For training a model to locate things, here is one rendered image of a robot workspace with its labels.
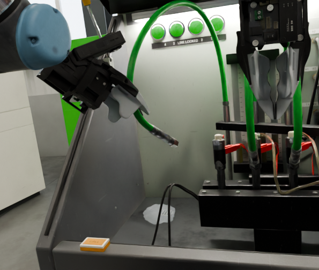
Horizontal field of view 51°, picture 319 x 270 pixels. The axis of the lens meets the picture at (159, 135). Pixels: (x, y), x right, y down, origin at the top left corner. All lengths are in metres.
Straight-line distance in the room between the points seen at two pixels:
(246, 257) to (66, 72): 0.44
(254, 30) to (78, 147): 0.54
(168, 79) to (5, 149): 2.75
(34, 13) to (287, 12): 0.28
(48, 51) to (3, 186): 3.27
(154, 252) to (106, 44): 0.39
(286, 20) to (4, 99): 3.39
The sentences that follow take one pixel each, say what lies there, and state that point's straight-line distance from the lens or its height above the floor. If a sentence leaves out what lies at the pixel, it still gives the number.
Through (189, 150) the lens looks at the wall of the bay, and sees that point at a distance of 1.11.
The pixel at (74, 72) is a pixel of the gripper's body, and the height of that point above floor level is 1.29.
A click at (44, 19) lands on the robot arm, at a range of 0.44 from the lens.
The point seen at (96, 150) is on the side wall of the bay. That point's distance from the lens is 0.88.
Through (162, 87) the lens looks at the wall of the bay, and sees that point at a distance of 1.09.
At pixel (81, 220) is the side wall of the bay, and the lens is 0.83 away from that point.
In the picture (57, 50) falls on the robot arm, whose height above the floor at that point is 1.32.
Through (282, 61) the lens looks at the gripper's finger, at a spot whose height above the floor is 1.27.
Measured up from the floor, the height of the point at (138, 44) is 1.33.
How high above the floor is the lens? 1.29
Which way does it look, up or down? 12 degrees down
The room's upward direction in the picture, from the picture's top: 6 degrees counter-clockwise
